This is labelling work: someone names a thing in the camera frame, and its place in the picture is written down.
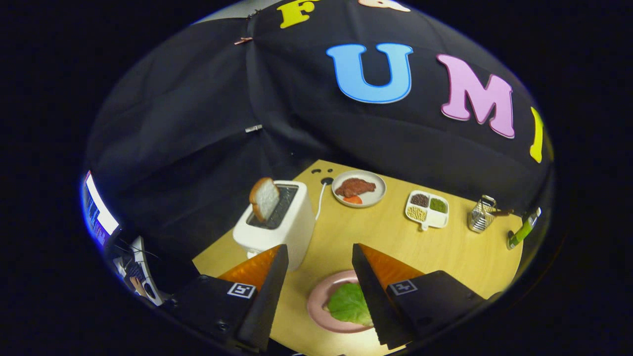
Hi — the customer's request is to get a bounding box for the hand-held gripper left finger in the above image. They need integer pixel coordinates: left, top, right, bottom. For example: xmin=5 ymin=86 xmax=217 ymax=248
xmin=168 ymin=244 xmax=290 ymax=353

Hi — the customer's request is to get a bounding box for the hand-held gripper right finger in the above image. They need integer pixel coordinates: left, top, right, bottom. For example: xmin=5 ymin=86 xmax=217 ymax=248
xmin=351 ymin=242 xmax=500 ymax=349

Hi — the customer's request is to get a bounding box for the green lettuce leaf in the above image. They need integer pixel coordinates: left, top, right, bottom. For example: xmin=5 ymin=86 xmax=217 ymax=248
xmin=324 ymin=282 xmax=374 ymax=327

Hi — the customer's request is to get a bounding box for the toasted bread slice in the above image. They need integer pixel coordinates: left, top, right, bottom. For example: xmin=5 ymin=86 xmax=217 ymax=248
xmin=249 ymin=177 xmax=280 ymax=224

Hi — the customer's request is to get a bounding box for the pink round plate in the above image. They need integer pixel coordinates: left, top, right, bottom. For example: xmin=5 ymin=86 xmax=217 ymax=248
xmin=307 ymin=269 xmax=376 ymax=334

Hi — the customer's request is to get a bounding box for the white toaster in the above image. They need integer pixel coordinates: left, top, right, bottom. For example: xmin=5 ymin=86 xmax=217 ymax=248
xmin=232 ymin=179 xmax=316 ymax=271

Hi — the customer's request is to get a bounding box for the white divided dish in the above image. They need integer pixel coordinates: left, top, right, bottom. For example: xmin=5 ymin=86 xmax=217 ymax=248
xmin=405 ymin=190 xmax=450 ymax=231

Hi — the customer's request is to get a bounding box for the beige round plate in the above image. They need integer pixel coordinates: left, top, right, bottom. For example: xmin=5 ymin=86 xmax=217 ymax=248
xmin=331 ymin=170 xmax=387 ymax=208

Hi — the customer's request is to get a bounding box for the brown meat steak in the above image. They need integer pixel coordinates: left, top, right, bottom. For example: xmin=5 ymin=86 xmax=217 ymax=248
xmin=335 ymin=178 xmax=376 ymax=198

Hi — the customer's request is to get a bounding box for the green drink bottle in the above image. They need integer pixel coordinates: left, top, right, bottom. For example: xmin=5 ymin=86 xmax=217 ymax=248
xmin=506 ymin=207 xmax=542 ymax=250

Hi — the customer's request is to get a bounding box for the black backdrop cloth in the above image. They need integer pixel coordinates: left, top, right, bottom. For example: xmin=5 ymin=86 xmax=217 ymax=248
xmin=84 ymin=0 xmax=554 ymax=277

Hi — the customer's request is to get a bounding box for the computer monitor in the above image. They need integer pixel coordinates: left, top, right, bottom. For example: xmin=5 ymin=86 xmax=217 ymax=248
xmin=81 ymin=171 xmax=120 ymax=248

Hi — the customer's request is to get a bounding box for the white toaster cable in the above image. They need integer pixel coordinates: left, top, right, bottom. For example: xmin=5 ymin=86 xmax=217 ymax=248
xmin=315 ymin=184 xmax=328 ymax=222

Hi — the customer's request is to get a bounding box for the metal wire basket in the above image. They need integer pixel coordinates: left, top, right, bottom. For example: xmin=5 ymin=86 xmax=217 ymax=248
xmin=467 ymin=195 xmax=497 ymax=233

